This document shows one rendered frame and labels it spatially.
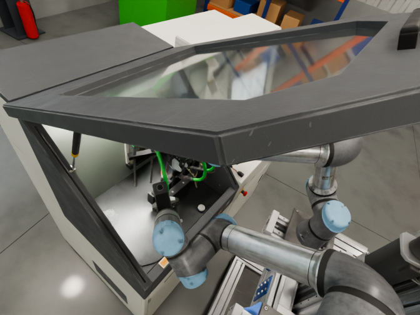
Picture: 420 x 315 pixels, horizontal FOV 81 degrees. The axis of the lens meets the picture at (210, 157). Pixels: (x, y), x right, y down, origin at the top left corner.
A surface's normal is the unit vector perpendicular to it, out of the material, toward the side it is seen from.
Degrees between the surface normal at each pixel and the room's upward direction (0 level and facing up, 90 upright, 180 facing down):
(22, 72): 0
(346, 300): 48
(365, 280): 33
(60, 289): 0
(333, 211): 8
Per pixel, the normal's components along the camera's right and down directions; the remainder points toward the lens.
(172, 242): 0.18, 0.07
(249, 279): 0.20, -0.65
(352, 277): -0.40, -0.90
